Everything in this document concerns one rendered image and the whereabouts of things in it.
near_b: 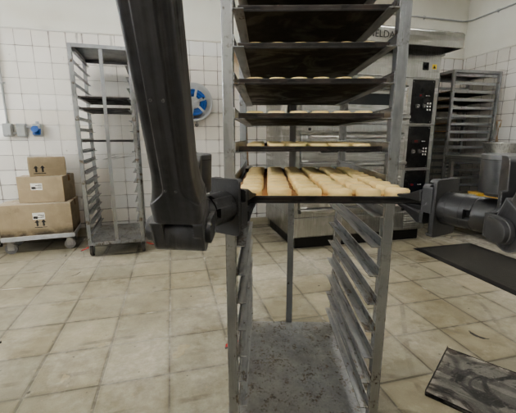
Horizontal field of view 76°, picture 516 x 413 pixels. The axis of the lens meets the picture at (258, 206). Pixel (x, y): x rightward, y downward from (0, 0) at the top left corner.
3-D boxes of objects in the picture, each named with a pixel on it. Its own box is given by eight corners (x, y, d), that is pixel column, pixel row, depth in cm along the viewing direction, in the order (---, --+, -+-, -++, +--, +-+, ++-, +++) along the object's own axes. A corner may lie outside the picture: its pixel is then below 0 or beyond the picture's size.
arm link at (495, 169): (503, 248, 44) (572, 247, 43) (515, 159, 41) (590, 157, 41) (454, 223, 55) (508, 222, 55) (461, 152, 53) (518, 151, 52)
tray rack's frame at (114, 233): (98, 235, 360) (80, 59, 324) (147, 231, 375) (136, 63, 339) (87, 255, 301) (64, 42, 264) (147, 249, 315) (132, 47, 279)
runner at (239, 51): (243, 47, 86) (243, 34, 85) (233, 47, 86) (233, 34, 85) (252, 84, 148) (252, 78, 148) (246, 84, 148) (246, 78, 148)
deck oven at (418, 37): (297, 258, 302) (303, 15, 261) (262, 225, 416) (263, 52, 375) (441, 245, 340) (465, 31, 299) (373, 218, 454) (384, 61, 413)
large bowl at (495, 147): (471, 156, 367) (473, 142, 364) (499, 155, 377) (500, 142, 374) (504, 157, 331) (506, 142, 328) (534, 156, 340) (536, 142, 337)
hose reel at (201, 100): (213, 183, 393) (210, 84, 371) (215, 184, 377) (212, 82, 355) (177, 183, 383) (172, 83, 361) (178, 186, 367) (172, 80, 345)
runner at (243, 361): (246, 382, 106) (246, 374, 105) (237, 382, 106) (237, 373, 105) (253, 291, 168) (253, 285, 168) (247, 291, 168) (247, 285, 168)
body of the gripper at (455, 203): (422, 235, 60) (463, 247, 54) (427, 179, 58) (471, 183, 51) (444, 230, 63) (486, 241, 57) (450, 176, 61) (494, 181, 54)
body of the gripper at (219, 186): (244, 178, 58) (218, 183, 52) (245, 233, 60) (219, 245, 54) (215, 175, 62) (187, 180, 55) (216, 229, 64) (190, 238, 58)
